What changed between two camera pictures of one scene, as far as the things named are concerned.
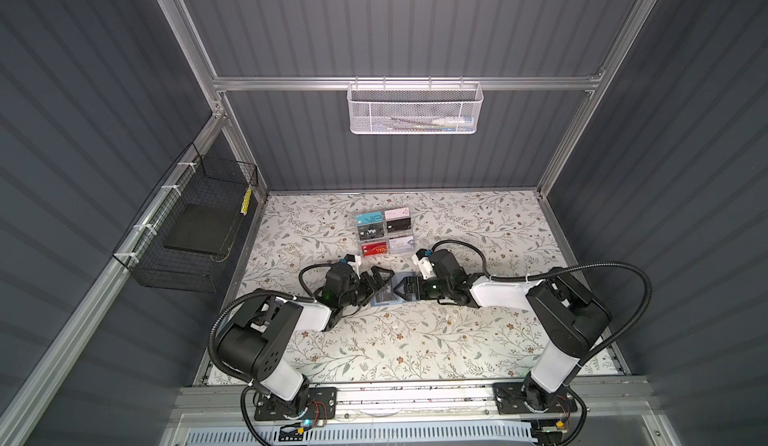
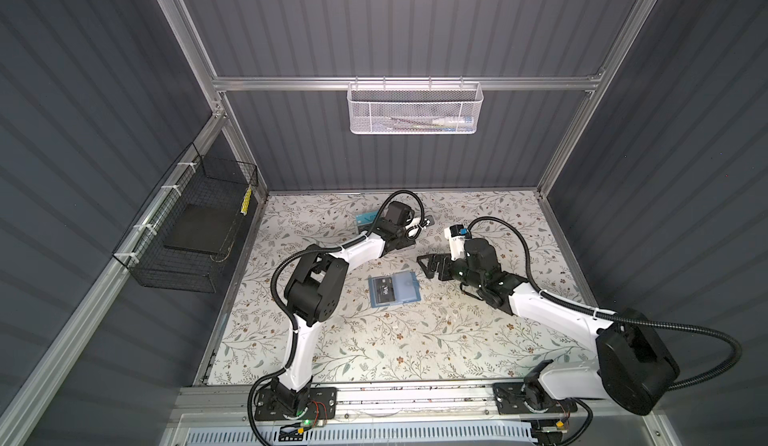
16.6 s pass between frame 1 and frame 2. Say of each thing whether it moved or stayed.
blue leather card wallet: stayed
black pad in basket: stayed
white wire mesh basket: stayed
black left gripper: moved
